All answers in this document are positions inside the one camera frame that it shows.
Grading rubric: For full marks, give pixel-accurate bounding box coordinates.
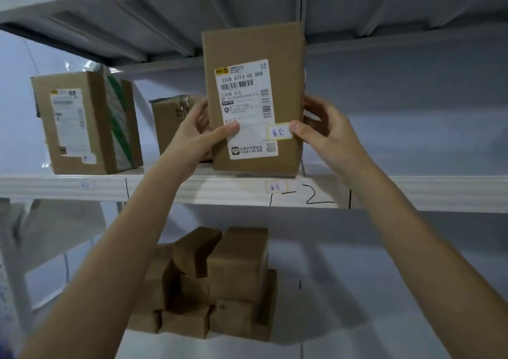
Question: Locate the white metal shelving rack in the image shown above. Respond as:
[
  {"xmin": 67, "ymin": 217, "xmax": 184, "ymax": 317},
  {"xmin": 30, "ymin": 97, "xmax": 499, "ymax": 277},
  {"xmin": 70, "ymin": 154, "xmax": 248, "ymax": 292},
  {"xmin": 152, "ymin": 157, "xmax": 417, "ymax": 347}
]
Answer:
[{"xmin": 0, "ymin": 0, "xmax": 508, "ymax": 359}]

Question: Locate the person's right forearm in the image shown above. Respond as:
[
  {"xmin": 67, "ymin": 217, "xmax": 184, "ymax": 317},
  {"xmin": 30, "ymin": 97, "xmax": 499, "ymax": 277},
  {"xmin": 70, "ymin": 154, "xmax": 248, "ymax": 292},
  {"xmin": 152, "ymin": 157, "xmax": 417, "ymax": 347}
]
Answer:
[{"xmin": 337, "ymin": 152, "xmax": 508, "ymax": 359}]

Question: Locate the person's left hand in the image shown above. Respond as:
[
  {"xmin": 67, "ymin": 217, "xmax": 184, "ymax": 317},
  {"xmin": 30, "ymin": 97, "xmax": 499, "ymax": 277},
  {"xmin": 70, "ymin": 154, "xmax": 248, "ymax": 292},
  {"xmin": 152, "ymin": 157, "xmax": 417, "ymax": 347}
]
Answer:
[{"xmin": 159, "ymin": 98, "xmax": 241, "ymax": 181}]

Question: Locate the pile of small cardboard boxes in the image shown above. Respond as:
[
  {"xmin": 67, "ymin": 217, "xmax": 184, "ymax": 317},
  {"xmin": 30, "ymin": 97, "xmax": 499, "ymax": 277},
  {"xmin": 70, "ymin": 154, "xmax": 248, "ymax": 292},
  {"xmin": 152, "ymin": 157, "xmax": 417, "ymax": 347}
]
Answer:
[{"xmin": 126, "ymin": 226, "xmax": 279, "ymax": 343}]

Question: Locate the cardboard box with green-striped tape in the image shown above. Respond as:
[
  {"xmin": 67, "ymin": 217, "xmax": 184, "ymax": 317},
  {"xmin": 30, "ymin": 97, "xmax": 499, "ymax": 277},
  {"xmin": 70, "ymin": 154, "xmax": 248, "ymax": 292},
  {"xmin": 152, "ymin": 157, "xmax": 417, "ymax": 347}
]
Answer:
[{"xmin": 31, "ymin": 71, "xmax": 144, "ymax": 175}]

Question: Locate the person's right hand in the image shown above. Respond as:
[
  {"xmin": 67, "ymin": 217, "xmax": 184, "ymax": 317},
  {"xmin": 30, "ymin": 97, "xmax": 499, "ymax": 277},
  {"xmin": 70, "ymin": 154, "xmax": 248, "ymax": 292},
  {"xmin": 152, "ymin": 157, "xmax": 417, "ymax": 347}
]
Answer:
[{"xmin": 289, "ymin": 95, "xmax": 370, "ymax": 178}]

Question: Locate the person's left forearm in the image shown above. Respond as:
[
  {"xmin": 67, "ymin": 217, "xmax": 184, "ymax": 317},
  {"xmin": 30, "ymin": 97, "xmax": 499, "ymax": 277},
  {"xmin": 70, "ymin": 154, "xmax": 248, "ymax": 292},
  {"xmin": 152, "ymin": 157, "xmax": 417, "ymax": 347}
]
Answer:
[{"xmin": 18, "ymin": 158, "xmax": 192, "ymax": 359}]

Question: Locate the cardboard box with white label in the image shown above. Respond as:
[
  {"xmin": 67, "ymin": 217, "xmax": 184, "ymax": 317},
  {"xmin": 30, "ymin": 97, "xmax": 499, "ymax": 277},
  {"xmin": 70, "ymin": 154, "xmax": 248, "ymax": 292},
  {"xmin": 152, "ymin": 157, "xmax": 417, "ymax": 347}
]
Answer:
[{"xmin": 202, "ymin": 21, "xmax": 307, "ymax": 178}]

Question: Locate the small taped cardboard box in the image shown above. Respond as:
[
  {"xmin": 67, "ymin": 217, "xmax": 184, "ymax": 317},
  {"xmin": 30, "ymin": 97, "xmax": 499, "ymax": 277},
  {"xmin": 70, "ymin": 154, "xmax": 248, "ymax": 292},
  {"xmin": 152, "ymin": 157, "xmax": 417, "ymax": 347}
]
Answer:
[{"xmin": 149, "ymin": 95, "xmax": 213, "ymax": 162}]

